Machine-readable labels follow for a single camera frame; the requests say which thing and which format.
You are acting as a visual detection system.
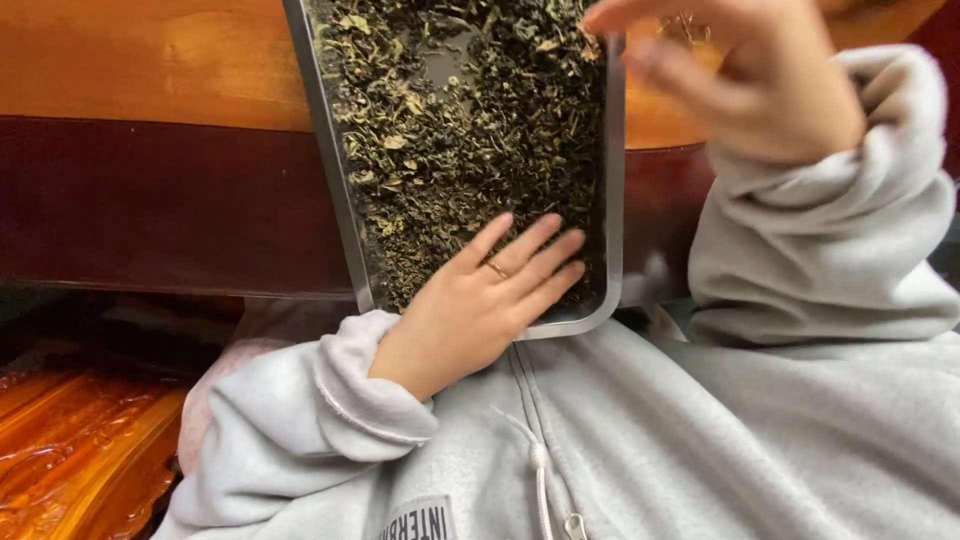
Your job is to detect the person's left hand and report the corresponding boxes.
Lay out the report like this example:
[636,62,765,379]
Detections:
[367,213,588,403]

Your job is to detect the carved glossy wooden chair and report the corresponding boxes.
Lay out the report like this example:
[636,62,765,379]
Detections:
[0,291,245,540]

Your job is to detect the white hoodie drawstring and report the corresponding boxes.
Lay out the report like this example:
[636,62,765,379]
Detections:
[490,405,558,540]

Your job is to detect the rectangular metal tray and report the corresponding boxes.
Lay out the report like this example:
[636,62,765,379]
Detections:
[282,0,628,343]

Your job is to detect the person's right hand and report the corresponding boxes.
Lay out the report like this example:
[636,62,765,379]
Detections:
[581,0,869,166]

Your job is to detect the dried green tea leaves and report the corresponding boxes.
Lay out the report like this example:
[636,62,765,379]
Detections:
[306,0,609,315]

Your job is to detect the grey zip hoodie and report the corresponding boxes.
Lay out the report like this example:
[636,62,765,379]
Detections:
[152,43,960,540]

